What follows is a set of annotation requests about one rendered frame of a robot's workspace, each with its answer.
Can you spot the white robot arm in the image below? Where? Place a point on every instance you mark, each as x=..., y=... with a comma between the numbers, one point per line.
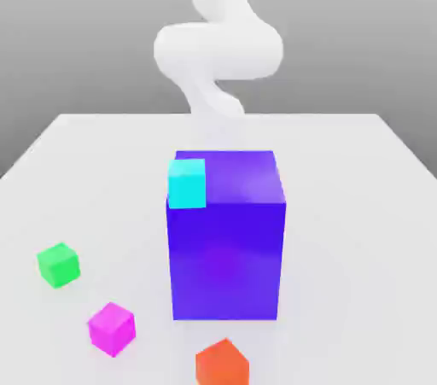
x=218, y=47

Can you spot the small cyan cube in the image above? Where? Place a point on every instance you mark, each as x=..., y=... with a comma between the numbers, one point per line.
x=187, y=187

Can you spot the small green cube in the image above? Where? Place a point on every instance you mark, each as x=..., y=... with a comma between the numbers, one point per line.
x=58, y=266

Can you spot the small magenta cube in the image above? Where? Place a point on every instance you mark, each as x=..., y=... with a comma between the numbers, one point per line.
x=112, y=329

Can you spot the small orange cube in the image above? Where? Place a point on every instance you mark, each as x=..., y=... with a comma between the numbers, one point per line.
x=222, y=365

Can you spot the large purple box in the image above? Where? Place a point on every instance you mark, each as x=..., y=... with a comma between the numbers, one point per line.
x=227, y=255

